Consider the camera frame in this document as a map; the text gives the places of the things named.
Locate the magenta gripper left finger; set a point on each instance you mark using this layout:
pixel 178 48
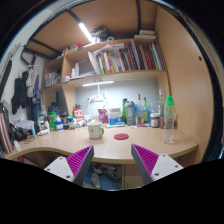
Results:
pixel 74 167

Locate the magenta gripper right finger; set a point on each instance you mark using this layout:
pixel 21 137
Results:
pixel 151 166

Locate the shoes under desk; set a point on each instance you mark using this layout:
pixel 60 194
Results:
pixel 103 177

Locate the red round coaster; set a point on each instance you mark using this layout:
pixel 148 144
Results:
pixel 121 136

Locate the white and green mug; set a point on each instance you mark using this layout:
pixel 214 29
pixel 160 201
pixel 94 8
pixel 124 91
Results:
pixel 95 130

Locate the brown jar white lid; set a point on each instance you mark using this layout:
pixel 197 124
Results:
pixel 155 117

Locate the white bottle blue label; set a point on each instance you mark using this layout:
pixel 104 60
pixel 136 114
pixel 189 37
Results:
pixel 59 124

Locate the green glass bottle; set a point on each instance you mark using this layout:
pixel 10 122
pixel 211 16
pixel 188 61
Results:
pixel 145 110

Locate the red and white box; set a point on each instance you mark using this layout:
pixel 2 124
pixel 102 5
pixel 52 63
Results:
pixel 78 114

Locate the clear bottle green cap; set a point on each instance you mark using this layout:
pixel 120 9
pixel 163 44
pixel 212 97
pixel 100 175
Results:
pixel 169 119

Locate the grey shaker bottle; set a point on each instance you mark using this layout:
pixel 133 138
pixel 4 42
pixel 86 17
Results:
pixel 130 114

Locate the clear bottle yellow cap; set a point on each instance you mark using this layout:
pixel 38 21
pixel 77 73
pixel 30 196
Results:
pixel 138 113

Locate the blue tissue box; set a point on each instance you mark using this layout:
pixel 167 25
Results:
pixel 115 116

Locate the green packet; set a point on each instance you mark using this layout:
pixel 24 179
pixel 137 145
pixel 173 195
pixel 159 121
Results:
pixel 52 120

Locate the dark green bottle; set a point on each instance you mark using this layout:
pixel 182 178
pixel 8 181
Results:
pixel 124 110

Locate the white desk lamp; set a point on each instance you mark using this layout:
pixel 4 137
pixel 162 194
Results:
pixel 96 101

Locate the black bag on desk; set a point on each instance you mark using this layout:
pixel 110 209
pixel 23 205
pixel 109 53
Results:
pixel 18 133

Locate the under-shelf light strip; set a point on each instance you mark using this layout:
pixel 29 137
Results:
pixel 98 83

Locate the hanging dark clothes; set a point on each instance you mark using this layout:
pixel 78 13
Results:
pixel 20 93

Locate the white bottle on shelf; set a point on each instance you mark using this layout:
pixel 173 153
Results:
pixel 77 70

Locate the wooden shelf unit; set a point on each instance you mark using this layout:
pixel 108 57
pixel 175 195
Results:
pixel 68 82

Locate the row of books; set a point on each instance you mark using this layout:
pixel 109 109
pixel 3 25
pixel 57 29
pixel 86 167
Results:
pixel 129 56

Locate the ceiling tube light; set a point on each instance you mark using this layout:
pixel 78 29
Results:
pixel 86 32

